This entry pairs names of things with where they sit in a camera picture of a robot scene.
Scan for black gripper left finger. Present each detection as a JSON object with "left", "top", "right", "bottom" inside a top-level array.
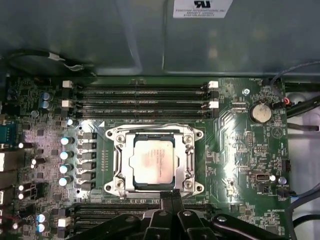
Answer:
[{"left": 72, "top": 191, "right": 174, "bottom": 240}]

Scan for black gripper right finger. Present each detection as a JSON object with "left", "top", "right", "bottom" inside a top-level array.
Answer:
[{"left": 172, "top": 189, "right": 277, "bottom": 240}]

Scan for CPU with silver top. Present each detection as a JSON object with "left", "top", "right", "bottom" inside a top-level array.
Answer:
[{"left": 128, "top": 133, "right": 180, "bottom": 190}]

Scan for CPU socket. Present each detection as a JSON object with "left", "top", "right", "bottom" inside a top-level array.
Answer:
[{"left": 103, "top": 122, "right": 205, "bottom": 200}]

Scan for RAM slot black latches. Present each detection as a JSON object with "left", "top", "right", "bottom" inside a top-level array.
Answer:
[
  {"left": 72, "top": 108, "right": 220, "bottom": 118},
  {"left": 61, "top": 90, "right": 220, "bottom": 100},
  {"left": 71, "top": 202, "right": 218, "bottom": 211},
  {"left": 72, "top": 209, "right": 151, "bottom": 219}
]

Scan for green motherboard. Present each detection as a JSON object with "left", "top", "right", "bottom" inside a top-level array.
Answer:
[{"left": 0, "top": 74, "right": 292, "bottom": 240}]

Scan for coin cell battery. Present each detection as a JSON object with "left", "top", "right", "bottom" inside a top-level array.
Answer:
[{"left": 249, "top": 102, "right": 272, "bottom": 123}]

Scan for black PC case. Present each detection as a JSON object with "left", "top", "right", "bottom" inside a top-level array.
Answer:
[{"left": 0, "top": 0, "right": 320, "bottom": 240}]

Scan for white label sticker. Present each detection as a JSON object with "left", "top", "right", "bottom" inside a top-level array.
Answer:
[{"left": 172, "top": 0, "right": 235, "bottom": 19}]

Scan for blue grey cable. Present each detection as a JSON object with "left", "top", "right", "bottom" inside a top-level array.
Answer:
[{"left": 289, "top": 183, "right": 320, "bottom": 208}]

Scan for thick black cable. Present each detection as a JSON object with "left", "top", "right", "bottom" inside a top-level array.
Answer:
[{"left": 284, "top": 96, "right": 320, "bottom": 118}]

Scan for grey fan cable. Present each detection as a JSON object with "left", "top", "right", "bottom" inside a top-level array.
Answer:
[{"left": 269, "top": 59, "right": 320, "bottom": 101}]

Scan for black cable white tape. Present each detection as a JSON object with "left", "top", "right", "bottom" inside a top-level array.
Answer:
[{"left": 6, "top": 48, "right": 97, "bottom": 76}]

